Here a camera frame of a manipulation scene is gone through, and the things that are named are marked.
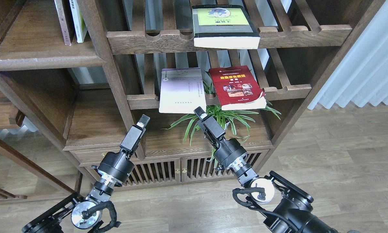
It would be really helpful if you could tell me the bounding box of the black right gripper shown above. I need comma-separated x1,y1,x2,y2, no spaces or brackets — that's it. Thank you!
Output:
194,106,247,167

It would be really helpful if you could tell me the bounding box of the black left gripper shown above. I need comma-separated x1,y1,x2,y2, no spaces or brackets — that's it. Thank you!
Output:
99,115,150,185

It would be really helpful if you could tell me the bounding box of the white lavender book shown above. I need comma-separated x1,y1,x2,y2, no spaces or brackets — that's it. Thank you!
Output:
159,68,206,114

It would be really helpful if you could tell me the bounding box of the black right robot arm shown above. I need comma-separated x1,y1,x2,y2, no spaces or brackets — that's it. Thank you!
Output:
194,107,337,233

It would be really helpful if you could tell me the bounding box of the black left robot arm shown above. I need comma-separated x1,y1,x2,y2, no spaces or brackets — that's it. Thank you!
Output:
22,115,150,233

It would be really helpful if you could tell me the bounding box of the red cover book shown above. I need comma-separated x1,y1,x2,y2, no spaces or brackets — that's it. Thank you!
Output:
209,65,267,111

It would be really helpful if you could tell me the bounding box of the dark wooden bookshelf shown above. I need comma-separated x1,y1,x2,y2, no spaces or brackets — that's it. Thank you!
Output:
0,0,384,189

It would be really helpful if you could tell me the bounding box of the green and black book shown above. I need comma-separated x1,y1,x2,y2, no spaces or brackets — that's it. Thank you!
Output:
192,5,260,49

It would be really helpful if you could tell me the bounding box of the white green upright book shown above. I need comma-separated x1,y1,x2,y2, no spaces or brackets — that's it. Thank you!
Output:
69,0,88,43

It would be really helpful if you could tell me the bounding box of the white curtain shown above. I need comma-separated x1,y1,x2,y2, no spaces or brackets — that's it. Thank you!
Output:
308,0,388,110

